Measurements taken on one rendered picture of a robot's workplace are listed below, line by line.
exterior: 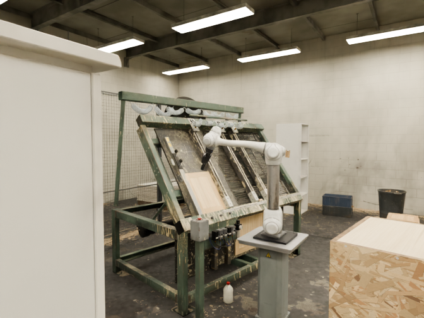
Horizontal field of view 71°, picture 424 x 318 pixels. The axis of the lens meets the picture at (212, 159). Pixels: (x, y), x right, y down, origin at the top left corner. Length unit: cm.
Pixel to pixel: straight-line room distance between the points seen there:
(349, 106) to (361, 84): 57
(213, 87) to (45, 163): 928
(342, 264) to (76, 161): 97
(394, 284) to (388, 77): 713
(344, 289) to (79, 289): 92
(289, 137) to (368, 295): 590
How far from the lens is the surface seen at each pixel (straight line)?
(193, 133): 357
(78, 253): 54
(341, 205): 715
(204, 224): 264
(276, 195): 252
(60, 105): 51
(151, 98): 380
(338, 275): 123
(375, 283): 120
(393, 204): 692
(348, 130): 805
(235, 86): 927
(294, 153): 689
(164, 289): 324
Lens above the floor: 160
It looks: 3 degrees down
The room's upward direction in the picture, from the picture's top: straight up
